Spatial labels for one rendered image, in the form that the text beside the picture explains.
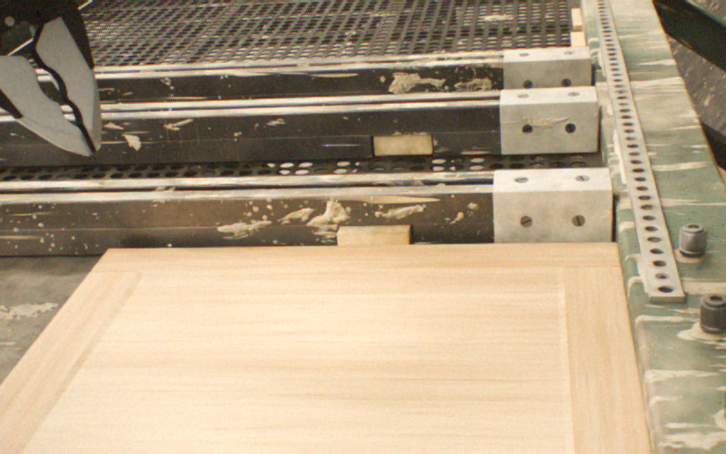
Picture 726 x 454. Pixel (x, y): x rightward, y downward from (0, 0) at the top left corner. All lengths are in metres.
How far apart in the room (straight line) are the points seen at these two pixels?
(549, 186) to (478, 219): 0.08
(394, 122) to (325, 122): 0.09
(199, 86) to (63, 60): 0.95
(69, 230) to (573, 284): 0.58
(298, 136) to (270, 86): 0.21
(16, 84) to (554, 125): 0.85
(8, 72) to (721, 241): 0.69
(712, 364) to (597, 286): 0.21
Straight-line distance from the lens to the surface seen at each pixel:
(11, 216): 1.33
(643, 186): 1.23
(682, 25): 2.63
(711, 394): 0.89
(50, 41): 0.77
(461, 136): 1.46
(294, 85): 1.67
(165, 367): 1.03
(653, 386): 0.89
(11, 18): 0.76
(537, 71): 1.63
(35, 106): 0.76
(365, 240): 1.19
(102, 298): 1.17
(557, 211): 1.18
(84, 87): 0.77
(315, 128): 1.48
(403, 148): 1.47
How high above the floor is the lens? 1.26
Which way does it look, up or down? 6 degrees down
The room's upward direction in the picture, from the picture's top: 59 degrees counter-clockwise
